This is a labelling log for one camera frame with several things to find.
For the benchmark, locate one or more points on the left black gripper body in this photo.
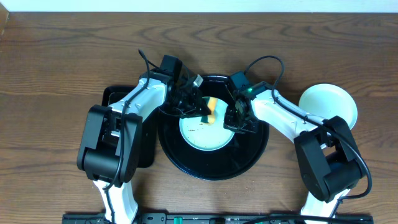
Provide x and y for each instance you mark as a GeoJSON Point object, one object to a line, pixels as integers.
{"type": "Point", "coordinates": [191, 104]}

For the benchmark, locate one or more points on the round black tray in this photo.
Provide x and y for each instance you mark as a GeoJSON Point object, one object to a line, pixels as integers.
{"type": "Point", "coordinates": [235, 158]}

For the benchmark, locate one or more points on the black aluminium rail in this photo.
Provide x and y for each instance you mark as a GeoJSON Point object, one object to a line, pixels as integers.
{"type": "Point", "coordinates": [162, 218]}

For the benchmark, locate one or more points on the light blue plate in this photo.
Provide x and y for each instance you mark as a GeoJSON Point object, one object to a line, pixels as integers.
{"type": "Point", "coordinates": [327, 100]}
{"type": "Point", "coordinates": [207, 133]}

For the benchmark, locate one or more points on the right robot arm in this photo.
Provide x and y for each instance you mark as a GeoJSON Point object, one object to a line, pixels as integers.
{"type": "Point", "coordinates": [329, 161]}

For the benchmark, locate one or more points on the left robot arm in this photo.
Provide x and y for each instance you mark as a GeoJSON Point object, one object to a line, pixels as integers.
{"type": "Point", "coordinates": [112, 139]}

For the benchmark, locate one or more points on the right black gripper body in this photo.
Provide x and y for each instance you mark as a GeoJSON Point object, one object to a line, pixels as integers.
{"type": "Point", "coordinates": [237, 121]}

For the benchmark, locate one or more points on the rectangular black tray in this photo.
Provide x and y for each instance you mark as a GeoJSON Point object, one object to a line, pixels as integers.
{"type": "Point", "coordinates": [113, 94]}

